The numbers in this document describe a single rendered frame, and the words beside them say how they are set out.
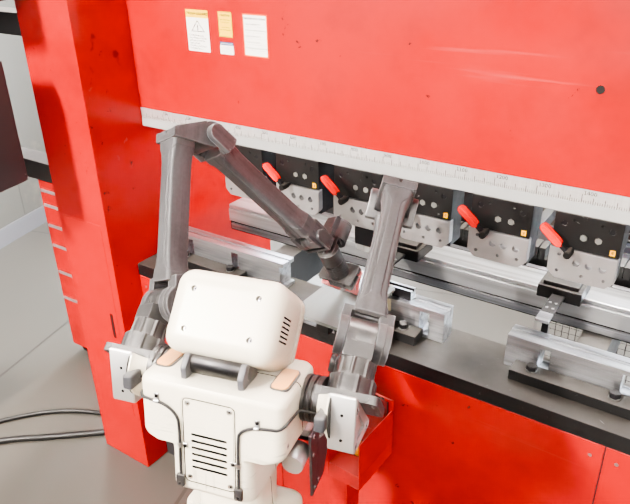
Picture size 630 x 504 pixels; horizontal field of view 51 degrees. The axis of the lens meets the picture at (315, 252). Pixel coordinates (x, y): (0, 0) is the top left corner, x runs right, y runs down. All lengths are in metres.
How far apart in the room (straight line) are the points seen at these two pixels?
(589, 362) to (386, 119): 0.78
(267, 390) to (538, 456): 0.89
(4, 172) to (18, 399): 1.49
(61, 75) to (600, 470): 1.83
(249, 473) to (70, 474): 1.76
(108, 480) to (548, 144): 2.07
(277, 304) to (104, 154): 1.21
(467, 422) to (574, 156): 0.75
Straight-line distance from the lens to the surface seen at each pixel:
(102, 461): 2.95
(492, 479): 1.95
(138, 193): 2.35
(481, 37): 1.58
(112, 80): 2.22
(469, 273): 2.08
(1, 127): 2.15
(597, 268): 1.64
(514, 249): 1.69
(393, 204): 1.40
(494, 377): 1.81
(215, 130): 1.49
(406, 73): 1.67
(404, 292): 1.91
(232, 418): 1.17
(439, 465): 2.01
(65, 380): 3.43
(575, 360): 1.79
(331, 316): 1.78
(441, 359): 1.85
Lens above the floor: 1.95
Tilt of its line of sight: 27 degrees down
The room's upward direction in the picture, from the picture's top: 1 degrees counter-clockwise
